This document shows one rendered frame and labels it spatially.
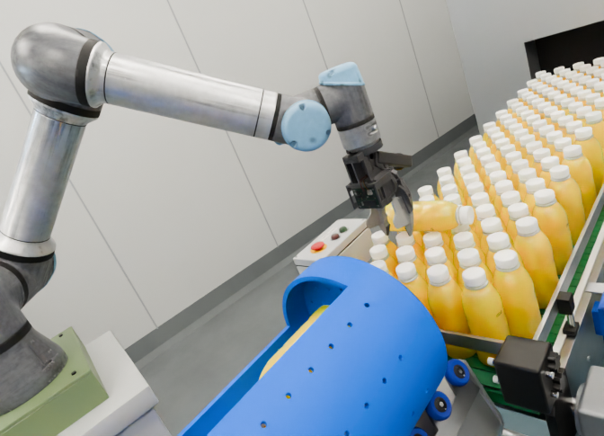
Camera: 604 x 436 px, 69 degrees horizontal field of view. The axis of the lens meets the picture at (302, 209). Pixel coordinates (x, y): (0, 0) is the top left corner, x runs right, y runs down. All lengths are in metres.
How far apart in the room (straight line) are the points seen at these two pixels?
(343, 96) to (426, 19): 4.39
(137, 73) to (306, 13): 3.48
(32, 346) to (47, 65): 0.47
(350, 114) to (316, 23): 3.36
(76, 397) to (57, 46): 0.54
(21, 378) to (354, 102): 0.72
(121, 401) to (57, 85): 0.50
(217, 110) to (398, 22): 4.25
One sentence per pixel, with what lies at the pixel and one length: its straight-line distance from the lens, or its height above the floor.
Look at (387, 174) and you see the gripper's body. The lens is 0.86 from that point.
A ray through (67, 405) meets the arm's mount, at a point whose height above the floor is 1.18.
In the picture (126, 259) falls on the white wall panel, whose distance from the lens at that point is 3.32.
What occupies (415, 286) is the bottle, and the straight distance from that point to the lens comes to 0.91.
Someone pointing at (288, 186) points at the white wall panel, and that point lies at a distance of 3.78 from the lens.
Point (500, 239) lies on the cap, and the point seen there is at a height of 1.09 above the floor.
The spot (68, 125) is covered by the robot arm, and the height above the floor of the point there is 1.58.
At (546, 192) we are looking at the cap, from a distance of 1.07.
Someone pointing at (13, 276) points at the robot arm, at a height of 1.38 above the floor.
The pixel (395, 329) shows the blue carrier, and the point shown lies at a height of 1.17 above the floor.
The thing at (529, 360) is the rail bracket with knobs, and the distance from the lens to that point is 0.80.
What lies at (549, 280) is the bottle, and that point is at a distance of 1.01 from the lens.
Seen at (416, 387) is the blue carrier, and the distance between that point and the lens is 0.66.
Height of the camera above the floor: 1.55
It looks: 19 degrees down
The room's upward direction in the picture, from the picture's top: 23 degrees counter-clockwise
